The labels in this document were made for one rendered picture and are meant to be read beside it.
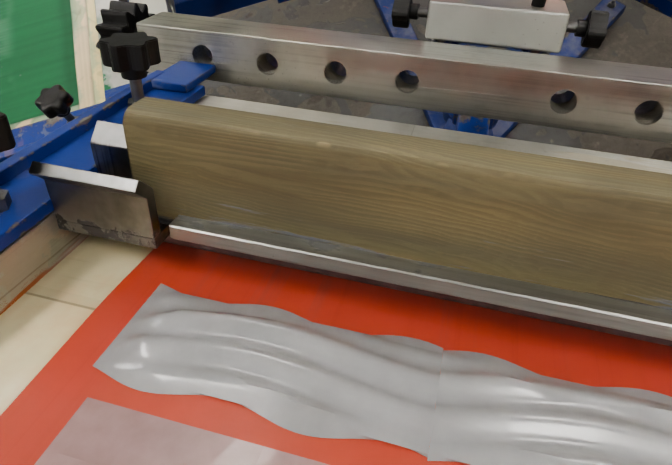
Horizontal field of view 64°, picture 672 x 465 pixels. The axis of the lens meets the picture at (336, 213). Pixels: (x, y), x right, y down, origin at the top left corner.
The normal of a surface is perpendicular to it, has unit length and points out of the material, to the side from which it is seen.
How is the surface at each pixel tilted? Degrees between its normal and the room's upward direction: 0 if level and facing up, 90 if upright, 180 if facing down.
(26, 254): 90
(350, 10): 0
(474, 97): 58
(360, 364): 5
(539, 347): 32
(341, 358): 5
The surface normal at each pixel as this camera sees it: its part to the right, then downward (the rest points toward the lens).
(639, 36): -0.11, -0.43
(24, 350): 0.04, -0.83
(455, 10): -0.26, 0.53
